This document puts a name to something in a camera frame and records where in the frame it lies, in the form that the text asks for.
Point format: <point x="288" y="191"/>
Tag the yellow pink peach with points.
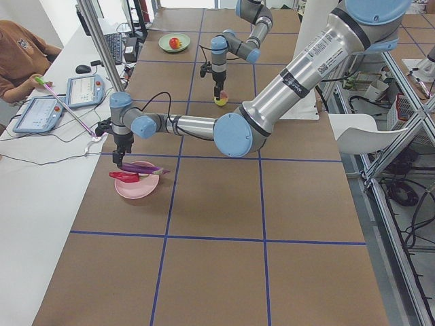
<point x="222" y="99"/>

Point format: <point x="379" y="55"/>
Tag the pink plate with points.
<point x="144" y="187"/>

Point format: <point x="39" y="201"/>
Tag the near teach pendant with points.
<point x="40" y="115"/>

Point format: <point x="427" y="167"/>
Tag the brown paper table cover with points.
<point x="269" y="239"/>

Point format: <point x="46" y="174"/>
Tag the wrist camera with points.
<point x="205" y="69"/>
<point x="103" y="127"/>

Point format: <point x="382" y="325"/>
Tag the white plastic basket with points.
<point x="399" y="113"/>

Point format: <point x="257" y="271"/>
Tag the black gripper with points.
<point x="218" y="77"/>
<point x="123" y="140"/>

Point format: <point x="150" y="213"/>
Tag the white chair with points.
<point x="358" y="133"/>

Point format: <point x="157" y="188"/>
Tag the aluminium frame post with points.
<point x="90" y="17"/>

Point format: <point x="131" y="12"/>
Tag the red pomegranate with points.
<point x="175" y="43"/>

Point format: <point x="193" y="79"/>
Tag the red chili pepper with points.
<point x="124" y="176"/>

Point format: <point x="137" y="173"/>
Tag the black keyboard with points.
<point x="115" y="46"/>

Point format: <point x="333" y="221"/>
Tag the teach pendant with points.
<point x="40" y="115"/>
<point x="84" y="91"/>

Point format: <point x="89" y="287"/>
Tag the far teach pendant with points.
<point x="84" y="91"/>

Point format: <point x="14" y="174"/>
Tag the purple eggplant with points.
<point x="142" y="169"/>

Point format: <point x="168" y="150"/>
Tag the black power adapter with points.
<point x="130" y="49"/>

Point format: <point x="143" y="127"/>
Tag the seated person in brown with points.
<point x="24" y="58"/>

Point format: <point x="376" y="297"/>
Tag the green pink stick tool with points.
<point x="93" y="135"/>

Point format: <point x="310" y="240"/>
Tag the light green plate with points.
<point x="164" y="42"/>

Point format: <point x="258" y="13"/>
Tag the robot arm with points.
<point x="353" y="27"/>
<point x="260" y="17"/>

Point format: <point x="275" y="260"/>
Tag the black computer mouse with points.
<point x="83" y="69"/>

